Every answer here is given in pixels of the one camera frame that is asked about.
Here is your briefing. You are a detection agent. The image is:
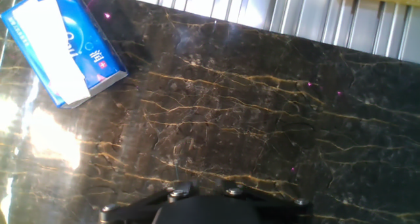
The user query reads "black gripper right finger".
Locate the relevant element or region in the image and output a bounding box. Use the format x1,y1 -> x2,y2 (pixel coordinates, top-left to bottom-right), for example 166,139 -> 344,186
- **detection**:
217,179 -> 314,224

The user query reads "black marble pattern mat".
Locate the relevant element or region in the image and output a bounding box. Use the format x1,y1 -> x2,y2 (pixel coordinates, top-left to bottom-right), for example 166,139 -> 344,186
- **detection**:
0,0 -> 420,224

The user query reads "blue tissue box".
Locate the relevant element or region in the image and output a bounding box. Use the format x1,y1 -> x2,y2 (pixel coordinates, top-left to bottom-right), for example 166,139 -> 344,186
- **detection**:
0,0 -> 129,109

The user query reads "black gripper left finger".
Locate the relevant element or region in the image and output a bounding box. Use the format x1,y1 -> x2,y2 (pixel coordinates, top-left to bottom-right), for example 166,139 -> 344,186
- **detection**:
99,181 -> 198,224

